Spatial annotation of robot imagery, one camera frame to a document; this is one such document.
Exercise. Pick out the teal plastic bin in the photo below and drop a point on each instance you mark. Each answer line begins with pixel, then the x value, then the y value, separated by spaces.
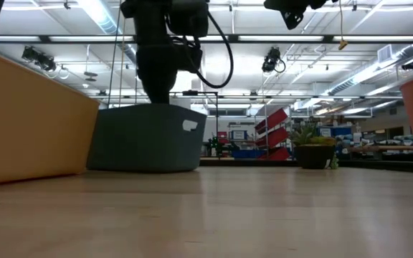
pixel 145 139

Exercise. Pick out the yellow plastic bin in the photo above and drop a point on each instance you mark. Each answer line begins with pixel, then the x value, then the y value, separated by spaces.
pixel 27 129

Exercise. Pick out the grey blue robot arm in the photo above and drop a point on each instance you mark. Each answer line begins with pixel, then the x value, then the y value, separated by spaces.
pixel 346 139
pixel 403 138

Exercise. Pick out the ceiling light bar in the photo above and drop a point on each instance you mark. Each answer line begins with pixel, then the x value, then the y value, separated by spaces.
pixel 282 37
pixel 299 96

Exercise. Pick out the yellow plug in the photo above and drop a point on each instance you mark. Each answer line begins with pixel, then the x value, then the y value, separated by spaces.
pixel 342 44

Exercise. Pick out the small black robot device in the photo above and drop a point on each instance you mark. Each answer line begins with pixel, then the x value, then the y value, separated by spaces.
pixel 215 145

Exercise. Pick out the white blue sign board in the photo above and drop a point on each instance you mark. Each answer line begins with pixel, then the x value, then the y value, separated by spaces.
pixel 238 135

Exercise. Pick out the white air conditioning unit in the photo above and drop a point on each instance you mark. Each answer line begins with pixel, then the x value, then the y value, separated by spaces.
pixel 385 53

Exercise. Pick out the low blue tub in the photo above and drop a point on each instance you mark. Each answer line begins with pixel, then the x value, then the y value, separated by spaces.
pixel 249 154

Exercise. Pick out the red storage bin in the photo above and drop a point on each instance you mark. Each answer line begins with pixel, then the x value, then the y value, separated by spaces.
pixel 272 138
pixel 272 120

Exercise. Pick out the slanted metal bin rack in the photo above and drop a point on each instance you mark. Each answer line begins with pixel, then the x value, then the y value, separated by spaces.
pixel 289 125

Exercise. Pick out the blue bin shelving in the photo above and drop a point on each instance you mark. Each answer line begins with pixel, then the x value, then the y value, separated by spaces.
pixel 339 131

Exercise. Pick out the potted succulent plant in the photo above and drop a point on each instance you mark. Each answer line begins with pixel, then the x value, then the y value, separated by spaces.
pixel 314 154

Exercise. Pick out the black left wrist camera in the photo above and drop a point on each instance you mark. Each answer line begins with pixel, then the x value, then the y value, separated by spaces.
pixel 190 57

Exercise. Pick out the black ceiling camera cluster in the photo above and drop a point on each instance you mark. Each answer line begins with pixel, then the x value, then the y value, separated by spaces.
pixel 39 59

